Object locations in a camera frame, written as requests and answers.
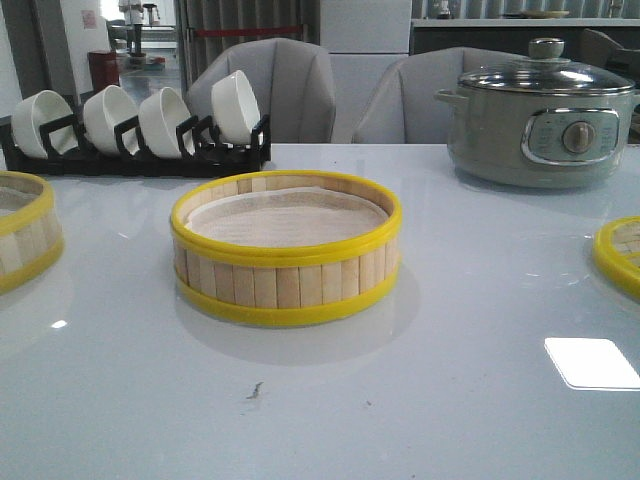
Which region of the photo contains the woven bamboo steamer lid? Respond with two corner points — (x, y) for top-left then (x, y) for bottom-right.
(592, 216), (640, 300)

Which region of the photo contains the white bowl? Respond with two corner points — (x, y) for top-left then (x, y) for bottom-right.
(83, 85), (138, 156)
(211, 70), (261, 145)
(11, 90), (73, 159)
(138, 87), (192, 159)

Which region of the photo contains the grey kitchen counter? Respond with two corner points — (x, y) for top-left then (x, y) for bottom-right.
(409, 18), (639, 59)

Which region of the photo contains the left grey chair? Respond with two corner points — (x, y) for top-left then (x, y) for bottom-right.
(185, 38), (336, 143)

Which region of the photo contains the red trash bin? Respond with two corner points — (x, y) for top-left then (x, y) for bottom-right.
(87, 50), (120, 93)

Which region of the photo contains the right grey chair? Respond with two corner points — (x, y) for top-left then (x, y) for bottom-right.
(352, 47), (520, 144)

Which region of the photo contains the white steamer liner cloth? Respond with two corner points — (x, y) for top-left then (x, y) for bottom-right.
(0, 186), (39, 217)
(186, 187), (388, 248)

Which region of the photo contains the bamboo steamer tray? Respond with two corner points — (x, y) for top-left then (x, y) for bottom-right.
(170, 170), (402, 327)
(1, 171), (64, 293)

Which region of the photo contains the glass pot lid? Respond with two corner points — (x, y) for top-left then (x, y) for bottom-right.
(458, 37), (635, 96)

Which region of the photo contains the grey chair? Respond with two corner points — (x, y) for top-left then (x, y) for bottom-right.
(352, 47), (520, 144)
(185, 38), (336, 143)

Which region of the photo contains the black dish rack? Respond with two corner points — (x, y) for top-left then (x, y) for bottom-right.
(1, 113), (271, 179)

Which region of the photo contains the green electric cooking pot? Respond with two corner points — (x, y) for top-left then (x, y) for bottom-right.
(433, 37), (640, 190)

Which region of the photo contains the person in white shirt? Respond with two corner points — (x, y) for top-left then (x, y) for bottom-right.
(118, 0), (144, 56)

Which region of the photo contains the red barrier belt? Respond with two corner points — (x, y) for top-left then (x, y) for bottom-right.
(186, 24), (305, 39)

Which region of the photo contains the white refrigerator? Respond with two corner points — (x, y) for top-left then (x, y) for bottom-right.
(319, 1), (412, 143)

